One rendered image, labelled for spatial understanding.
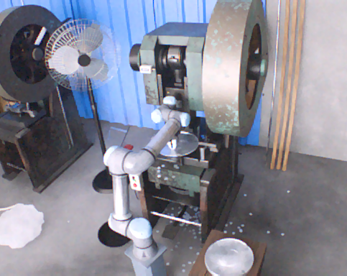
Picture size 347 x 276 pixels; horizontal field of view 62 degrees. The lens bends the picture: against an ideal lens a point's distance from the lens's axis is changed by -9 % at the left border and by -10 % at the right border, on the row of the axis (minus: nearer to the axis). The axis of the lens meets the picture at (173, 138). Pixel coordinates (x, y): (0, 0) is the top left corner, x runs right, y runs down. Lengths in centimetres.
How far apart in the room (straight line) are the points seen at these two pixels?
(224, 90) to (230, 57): 16
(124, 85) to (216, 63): 236
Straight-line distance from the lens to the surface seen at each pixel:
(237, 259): 196
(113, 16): 353
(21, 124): 315
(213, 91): 153
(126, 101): 384
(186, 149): 208
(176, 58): 191
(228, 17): 157
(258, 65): 179
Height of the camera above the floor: 198
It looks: 33 degrees down
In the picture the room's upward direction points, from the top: 5 degrees counter-clockwise
